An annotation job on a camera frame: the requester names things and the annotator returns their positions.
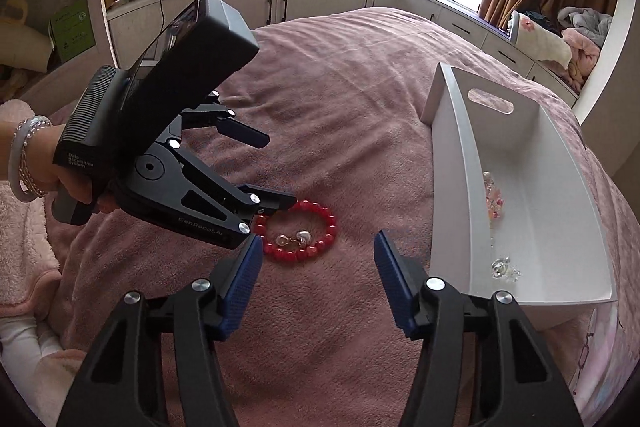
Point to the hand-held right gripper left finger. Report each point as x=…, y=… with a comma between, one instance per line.
x=242, y=292

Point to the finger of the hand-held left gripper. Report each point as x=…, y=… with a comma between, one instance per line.
x=235, y=127
x=220, y=207

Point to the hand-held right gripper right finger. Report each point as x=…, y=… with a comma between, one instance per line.
x=397, y=292

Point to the white storage box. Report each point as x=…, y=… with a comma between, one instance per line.
x=550, y=207

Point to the person's left hand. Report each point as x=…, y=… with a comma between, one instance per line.
x=70, y=192

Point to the green box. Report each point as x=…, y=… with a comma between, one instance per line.
x=72, y=29

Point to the white window seat cabinet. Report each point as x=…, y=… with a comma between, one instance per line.
x=320, y=2

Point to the beige plush pillow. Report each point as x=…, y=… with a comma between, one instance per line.
x=22, y=42

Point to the pink fluffy robe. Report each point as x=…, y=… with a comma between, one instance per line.
x=25, y=247

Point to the white jade bangle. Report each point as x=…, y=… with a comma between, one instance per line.
x=17, y=187

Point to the pink printed bedsheet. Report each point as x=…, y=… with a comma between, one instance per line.
x=595, y=357

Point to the white pants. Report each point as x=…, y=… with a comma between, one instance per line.
x=25, y=347

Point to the pink folded blanket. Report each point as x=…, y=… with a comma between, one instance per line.
x=582, y=54

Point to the dark cloth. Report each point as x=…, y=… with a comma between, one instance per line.
x=542, y=19

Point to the grey folded blanket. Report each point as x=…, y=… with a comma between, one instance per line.
x=587, y=24

